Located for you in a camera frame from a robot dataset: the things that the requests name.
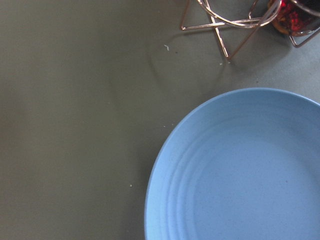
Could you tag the blue plate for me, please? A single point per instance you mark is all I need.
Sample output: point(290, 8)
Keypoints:
point(244, 165)

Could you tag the copper wire bottle rack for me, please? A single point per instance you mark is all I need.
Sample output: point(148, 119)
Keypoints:
point(216, 22)

